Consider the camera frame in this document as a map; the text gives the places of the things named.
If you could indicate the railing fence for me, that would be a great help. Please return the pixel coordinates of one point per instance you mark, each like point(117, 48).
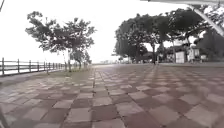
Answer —
point(23, 66)

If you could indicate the grass strip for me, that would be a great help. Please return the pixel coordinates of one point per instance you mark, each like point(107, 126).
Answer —
point(43, 74)

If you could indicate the small white building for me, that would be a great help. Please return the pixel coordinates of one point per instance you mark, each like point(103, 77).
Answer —
point(180, 56)

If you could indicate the checkered red grey paved plaza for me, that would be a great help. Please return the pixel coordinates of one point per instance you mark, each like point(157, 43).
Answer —
point(113, 96)

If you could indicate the small leafy tree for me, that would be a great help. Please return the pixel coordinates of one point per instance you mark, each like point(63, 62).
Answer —
point(68, 38)

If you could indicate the group of large dark trees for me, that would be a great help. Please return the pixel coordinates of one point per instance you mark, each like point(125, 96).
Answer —
point(160, 33)

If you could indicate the slanted white canopy strut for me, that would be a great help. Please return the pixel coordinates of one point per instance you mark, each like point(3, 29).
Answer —
point(208, 18)

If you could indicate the white canopy roof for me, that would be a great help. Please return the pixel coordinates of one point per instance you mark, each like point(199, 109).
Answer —
point(186, 2)

